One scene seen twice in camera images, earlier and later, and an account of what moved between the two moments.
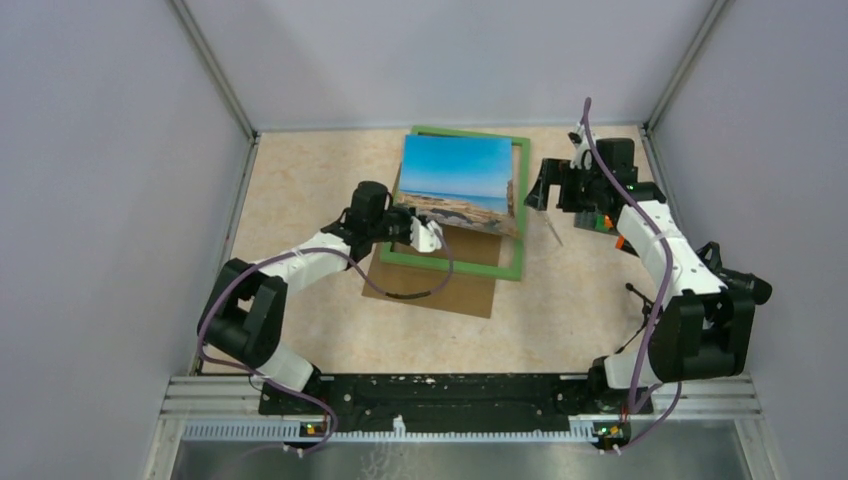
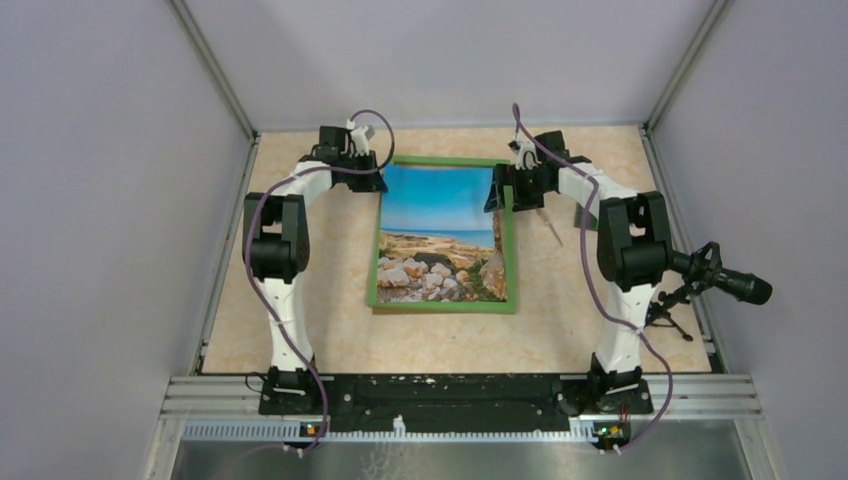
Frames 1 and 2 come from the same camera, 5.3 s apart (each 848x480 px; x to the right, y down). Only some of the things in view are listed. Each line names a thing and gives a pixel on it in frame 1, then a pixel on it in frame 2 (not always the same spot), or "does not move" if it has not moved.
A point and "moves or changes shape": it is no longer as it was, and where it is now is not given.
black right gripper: (556, 171) → (508, 175)
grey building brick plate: (585, 219) does not move
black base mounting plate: (448, 401) does not move
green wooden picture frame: (464, 265) → (508, 306)
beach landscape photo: (459, 181) moves or changes shape
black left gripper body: (393, 225) → (358, 182)
